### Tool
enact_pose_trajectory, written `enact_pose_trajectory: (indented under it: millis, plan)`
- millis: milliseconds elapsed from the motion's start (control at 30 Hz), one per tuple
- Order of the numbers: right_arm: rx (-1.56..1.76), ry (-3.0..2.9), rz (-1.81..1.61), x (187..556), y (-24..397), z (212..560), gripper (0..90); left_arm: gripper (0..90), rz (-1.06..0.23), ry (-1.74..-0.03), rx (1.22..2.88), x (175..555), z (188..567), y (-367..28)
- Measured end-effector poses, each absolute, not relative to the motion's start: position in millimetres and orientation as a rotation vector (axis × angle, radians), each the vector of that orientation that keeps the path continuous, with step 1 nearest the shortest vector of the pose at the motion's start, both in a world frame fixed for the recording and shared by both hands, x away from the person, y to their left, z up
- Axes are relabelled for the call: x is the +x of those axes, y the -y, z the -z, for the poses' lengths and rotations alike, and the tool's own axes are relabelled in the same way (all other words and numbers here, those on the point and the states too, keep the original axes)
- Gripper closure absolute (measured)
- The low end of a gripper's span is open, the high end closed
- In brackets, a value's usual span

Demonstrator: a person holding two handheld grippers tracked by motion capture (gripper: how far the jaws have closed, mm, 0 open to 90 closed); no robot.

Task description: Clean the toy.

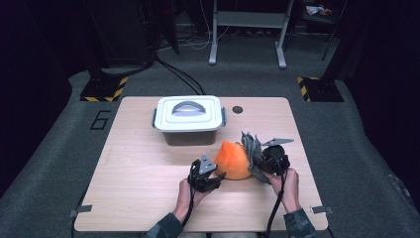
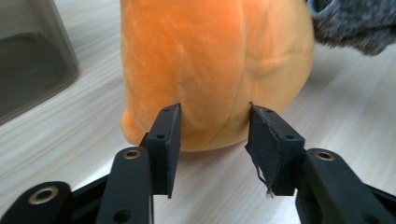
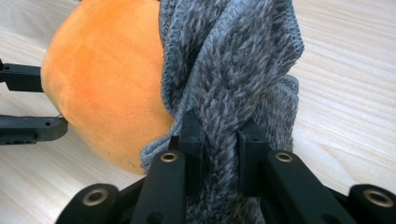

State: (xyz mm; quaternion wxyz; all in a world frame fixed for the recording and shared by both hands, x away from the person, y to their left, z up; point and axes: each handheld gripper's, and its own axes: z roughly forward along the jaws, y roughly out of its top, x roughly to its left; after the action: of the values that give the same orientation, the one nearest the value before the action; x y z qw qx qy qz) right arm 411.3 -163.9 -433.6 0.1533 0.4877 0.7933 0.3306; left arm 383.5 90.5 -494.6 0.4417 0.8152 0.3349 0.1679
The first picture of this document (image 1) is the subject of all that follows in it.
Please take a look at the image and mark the grey fluffy cloth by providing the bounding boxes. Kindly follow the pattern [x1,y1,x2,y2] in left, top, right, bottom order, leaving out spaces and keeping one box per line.
[241,131,275,184]

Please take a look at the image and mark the person's right hand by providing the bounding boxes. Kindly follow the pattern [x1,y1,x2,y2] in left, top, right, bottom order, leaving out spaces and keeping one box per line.
[263,168,302,214]

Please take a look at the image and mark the person's left hand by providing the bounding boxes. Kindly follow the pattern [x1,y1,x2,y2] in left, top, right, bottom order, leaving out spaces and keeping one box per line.
[173,178,212,223]

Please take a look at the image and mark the dark cabinet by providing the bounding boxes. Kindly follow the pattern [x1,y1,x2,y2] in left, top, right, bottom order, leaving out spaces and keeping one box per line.
[87,0,157,67]

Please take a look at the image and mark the black side table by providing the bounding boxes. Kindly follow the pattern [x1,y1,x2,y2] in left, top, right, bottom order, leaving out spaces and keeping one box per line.
[296,0,348,61]

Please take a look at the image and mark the right hand-held gripper black cable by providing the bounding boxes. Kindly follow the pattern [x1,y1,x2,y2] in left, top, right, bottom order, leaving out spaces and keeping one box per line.
[263,155,287,238]

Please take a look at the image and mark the orange plush toy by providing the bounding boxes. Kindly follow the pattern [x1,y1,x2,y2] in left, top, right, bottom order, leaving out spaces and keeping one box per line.
[212,140,253,181]

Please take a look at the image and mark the white cable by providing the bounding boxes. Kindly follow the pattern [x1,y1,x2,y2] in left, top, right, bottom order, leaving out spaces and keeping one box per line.
[157,0,232,53]

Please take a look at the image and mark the brown transparent storage box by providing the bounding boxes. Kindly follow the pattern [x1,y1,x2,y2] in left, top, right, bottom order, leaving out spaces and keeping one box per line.
[151,107,228,147]

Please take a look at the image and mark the left hand-held gripper black cable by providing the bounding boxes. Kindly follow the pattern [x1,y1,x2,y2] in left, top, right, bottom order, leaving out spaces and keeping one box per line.
[181,163,197,229]

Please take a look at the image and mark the hand-held gripper black cable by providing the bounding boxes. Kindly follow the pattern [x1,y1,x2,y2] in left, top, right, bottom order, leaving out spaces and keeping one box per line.
[263,155,287,238]
[181,163,197,229]

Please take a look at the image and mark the white metal desk frame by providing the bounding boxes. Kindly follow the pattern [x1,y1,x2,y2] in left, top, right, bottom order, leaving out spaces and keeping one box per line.
[208,0,295,69]

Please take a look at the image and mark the grey tape strip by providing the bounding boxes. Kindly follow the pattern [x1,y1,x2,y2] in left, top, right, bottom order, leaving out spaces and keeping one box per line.
[311,205,334,215]
[68,204,93,218]

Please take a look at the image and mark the black floor cables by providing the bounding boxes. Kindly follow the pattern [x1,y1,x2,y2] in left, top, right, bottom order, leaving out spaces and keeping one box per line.
[155,56,207,97]

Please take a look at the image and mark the white lid with grey handle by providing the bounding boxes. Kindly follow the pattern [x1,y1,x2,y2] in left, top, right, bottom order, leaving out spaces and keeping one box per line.
[154,94,225,133]

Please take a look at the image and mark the black yellow striped stand base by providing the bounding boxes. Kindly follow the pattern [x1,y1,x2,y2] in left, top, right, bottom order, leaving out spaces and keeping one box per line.
[79,76,129,103]
[296,76,345,103]

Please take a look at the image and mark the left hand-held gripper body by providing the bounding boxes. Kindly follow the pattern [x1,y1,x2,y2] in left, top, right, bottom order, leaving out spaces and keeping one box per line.
[187,154,219,193]

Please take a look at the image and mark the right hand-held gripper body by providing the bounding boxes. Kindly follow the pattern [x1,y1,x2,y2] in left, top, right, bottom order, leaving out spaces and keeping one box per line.
[261,138,295,177]

